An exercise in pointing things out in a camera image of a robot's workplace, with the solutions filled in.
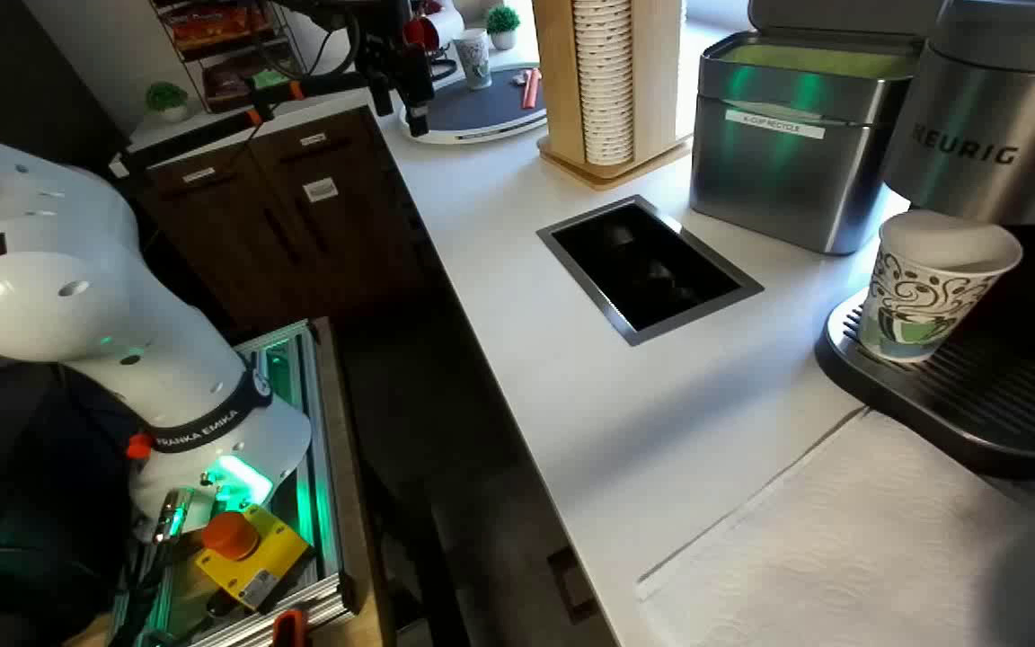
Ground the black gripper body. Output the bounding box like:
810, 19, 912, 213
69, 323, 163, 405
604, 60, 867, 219
350, 0, 439, 137

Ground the stainless steel recycling bin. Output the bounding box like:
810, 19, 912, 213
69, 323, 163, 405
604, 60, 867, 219
686, 0, 971, 260

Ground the silver black Keurig coffee maker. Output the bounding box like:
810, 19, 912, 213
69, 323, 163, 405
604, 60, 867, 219
814, 0, 1035, 483

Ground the small white patterned cup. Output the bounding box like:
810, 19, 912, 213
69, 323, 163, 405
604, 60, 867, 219
455, 28, 495, 93

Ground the small potted green plant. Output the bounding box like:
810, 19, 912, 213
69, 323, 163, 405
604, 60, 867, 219
482, 0, 525, 52

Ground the round dark turntable tray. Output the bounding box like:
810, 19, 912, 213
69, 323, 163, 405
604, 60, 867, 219
398, 60, 549, 151

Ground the small pink packet holder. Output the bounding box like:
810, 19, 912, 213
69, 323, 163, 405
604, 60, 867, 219
513, 66, 546, 114

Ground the white cabinet label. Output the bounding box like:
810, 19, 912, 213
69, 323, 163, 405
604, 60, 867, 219
299, 173, 344, 203

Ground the shelf with snack boxes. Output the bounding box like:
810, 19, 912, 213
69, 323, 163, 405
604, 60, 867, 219
153, 0, 299, 110

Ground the stack of white cups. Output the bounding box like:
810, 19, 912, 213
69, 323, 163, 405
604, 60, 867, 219
571, 0, 638, 170

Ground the dark brown wooden cabinet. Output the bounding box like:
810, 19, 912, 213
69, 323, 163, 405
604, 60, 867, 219
136, 105, 439, 346

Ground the small green fuzzy plant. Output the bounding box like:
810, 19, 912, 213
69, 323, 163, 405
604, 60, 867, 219
141, 78, 193, 121

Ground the wooden cup dispenser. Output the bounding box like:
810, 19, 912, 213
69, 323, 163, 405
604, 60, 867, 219
529, 0, 689, 188

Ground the black countertop trash opening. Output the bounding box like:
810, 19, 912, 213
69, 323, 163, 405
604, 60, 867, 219
537, 190, 771, 347

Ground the yellow emergency stop box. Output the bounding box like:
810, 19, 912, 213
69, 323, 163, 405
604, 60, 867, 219
191, 504, 314, 610

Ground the patterned white paper cup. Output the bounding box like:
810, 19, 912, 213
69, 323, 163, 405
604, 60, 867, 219
856, 208, 1027, 365

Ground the white paper towel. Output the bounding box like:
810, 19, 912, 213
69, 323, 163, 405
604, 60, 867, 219
633, 405, 1035, 647

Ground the metal robot mounting frame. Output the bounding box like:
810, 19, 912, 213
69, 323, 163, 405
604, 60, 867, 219
110, 315, 367, 647

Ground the red clamp handle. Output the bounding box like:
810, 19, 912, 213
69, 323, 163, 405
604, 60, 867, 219
270, 606, 314, 647

